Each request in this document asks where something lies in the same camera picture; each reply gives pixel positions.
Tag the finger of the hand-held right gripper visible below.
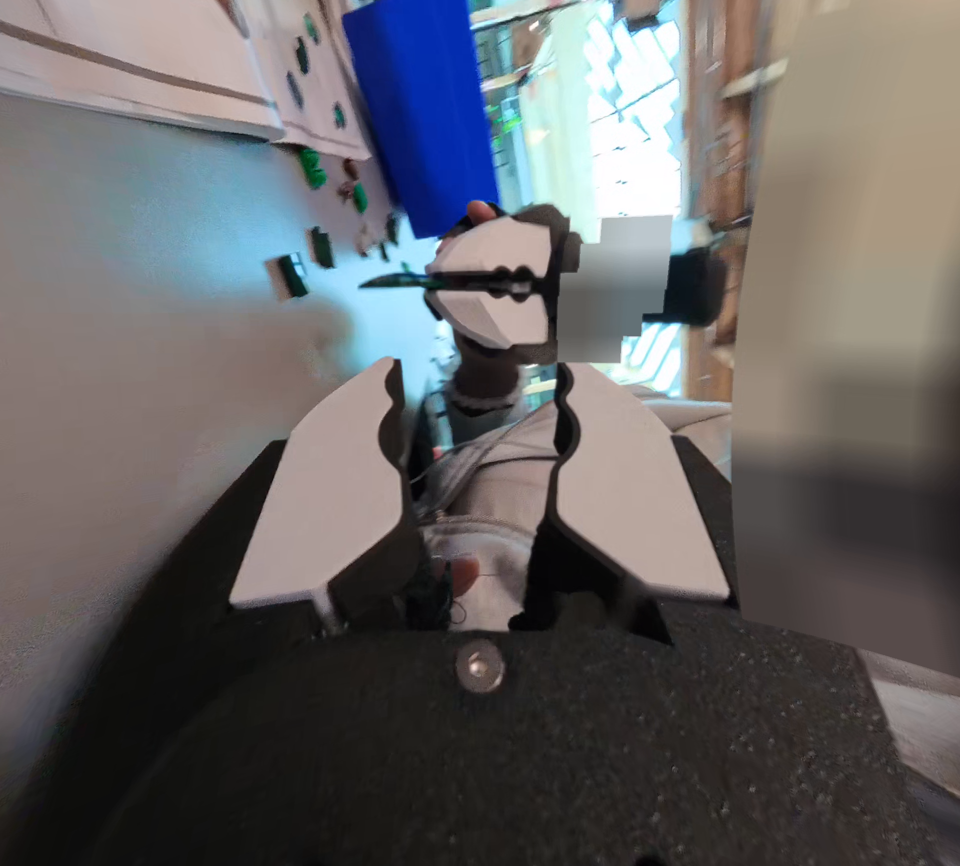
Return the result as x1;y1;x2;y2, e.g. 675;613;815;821
426;280;554;350
430;217;556;278

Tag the large dark green toy brick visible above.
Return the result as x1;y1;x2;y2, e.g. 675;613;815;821
265;252;309;303

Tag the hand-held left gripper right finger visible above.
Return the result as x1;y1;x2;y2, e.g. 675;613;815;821
549;361;732;601

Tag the person's right hand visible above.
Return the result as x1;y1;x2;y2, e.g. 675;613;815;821
449;329;527;395

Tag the person's grey hoodie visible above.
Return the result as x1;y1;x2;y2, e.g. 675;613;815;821
416;394;733;629

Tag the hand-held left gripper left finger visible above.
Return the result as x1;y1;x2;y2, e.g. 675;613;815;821
228;356;420;610

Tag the blue plastic bin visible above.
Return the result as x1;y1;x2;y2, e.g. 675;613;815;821
342;0;502;240

